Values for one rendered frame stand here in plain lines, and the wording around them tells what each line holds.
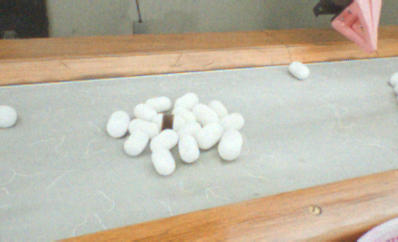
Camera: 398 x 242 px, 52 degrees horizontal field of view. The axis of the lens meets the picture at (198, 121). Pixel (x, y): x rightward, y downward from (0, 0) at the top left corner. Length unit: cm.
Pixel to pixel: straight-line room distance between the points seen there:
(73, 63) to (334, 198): 37
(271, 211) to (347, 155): 16
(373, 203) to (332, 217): 4
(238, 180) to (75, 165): 15
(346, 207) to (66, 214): 21
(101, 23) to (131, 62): 196
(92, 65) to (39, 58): 7
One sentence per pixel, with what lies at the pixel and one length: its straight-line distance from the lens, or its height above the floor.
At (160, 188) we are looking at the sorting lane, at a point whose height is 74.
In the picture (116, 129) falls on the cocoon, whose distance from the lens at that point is 41.
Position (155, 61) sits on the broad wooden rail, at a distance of 58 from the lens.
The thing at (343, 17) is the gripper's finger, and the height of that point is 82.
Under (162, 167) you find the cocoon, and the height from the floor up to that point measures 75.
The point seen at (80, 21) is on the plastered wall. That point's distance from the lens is 251.
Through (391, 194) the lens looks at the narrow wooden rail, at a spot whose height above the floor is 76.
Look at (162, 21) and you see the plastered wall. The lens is 263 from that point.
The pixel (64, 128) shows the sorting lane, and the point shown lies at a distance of 44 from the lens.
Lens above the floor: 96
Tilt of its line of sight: 28 degrees down
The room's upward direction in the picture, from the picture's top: 5 degrees clockwise
